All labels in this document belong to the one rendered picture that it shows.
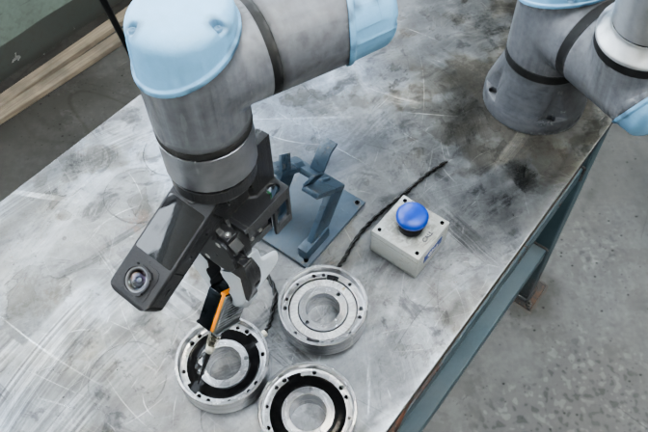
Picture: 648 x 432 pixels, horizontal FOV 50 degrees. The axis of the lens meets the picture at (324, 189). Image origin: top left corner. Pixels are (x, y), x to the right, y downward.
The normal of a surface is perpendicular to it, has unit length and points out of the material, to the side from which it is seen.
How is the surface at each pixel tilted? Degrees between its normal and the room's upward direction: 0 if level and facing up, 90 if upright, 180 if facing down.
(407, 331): 0
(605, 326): 0
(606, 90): 100
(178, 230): 28
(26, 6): 90
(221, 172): 90
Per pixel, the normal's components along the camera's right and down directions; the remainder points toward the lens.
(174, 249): -0.26, -0.20
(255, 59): 0.42, 0.29
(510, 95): -0.71, 0.34
